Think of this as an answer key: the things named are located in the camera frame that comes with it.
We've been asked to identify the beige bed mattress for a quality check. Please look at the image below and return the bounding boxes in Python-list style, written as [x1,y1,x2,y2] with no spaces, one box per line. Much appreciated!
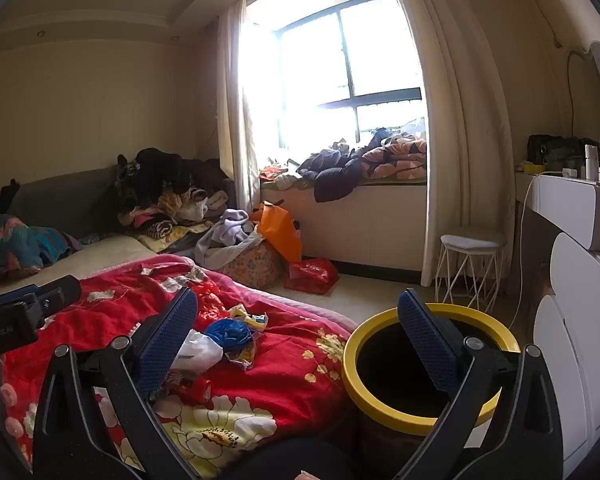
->
[0,232,146,301]

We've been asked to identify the blue patterned garment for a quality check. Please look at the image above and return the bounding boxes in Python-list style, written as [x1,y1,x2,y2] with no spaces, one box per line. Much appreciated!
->
[0,212,73,281]

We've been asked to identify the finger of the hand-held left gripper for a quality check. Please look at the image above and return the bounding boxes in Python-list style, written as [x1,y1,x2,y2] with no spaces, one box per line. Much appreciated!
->
[27,275,82,328]

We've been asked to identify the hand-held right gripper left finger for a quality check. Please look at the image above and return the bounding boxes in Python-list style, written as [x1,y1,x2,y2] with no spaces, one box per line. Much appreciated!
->
[32,287,201,480]

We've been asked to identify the white plastic bag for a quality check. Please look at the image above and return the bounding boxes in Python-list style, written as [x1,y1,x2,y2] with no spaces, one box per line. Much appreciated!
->
[172,330,224,375]

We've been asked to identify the black cloth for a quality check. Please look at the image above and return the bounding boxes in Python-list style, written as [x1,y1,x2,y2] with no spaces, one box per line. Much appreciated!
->
[0,178,21,213]

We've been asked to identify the orange shopping bag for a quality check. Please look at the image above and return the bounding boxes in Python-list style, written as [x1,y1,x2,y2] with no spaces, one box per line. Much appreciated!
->
[252,200,303,263]

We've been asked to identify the red snack packet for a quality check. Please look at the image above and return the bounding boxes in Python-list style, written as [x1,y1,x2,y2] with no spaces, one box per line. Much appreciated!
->
[167,372,214,407]

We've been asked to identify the red cellophane wrapper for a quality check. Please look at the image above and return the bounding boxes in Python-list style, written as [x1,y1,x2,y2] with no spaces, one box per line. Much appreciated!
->
[195,280,231,330]

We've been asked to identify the thin wall cable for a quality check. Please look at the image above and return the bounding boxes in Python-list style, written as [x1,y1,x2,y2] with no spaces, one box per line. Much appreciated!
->
[524,0,564,50]

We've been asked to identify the light grey garment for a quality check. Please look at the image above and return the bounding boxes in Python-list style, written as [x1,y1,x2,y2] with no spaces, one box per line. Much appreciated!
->
[195,208,266,271]

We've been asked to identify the pile of clothes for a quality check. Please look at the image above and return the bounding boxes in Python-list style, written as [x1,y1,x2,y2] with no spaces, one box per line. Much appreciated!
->
[115,147,236,256]

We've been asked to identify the dark navy jacket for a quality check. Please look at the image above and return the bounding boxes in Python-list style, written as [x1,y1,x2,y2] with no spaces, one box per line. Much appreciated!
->
[297,147,366,203]

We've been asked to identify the blue plastic bag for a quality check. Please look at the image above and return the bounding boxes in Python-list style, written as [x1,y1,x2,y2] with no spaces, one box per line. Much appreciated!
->
[205,317,253,356]

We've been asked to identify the narrow cream curtain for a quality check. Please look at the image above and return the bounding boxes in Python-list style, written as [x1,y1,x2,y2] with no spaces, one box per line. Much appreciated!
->
[215,0,261,211]

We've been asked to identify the yellow rimmed trash bin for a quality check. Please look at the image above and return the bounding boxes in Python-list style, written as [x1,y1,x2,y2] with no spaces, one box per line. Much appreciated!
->
[341,302,522,466]

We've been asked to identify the orange patterned quilt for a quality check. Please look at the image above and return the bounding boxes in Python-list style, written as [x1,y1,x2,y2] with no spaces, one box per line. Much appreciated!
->
[362,132,428,181]

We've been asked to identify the white wire stool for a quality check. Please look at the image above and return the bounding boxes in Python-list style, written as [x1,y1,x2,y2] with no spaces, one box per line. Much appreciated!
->
[435,232,508,306]

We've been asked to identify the window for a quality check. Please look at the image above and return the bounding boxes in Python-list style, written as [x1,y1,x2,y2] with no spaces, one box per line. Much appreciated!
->
[245,0,426,156]

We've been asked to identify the red floral blanket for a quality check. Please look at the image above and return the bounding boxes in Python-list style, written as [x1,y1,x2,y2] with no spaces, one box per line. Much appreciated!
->
[0,255,358,480]

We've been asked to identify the orange white cloth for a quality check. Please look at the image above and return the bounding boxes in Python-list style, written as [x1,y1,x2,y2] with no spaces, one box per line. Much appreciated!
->
[260,162,301,191]

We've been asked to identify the red plastic bag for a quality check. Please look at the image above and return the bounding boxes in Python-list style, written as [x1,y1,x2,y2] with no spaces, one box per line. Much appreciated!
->
[285,257,340,295]

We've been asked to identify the wide cream curtain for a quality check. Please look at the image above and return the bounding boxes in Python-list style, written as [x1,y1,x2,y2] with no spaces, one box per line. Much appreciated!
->
[380,0,516,288]

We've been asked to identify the white window seat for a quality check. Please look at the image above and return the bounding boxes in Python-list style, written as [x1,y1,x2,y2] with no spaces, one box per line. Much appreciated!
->
[260,177,428,273]

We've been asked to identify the grey bed headboard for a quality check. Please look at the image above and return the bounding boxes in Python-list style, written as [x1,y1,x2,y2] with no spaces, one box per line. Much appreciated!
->
[0,167,131,241]

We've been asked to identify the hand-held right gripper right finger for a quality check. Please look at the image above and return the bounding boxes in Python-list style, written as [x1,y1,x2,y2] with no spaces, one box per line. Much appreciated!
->
[395,287,563,480]

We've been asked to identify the floral fabric storage bag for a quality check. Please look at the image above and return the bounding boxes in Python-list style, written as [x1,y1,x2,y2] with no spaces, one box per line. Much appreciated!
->
[220,242,288,291]

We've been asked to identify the white vanity desk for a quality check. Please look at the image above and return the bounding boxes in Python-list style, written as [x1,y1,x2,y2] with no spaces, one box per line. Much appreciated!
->
[514,170,600,468]

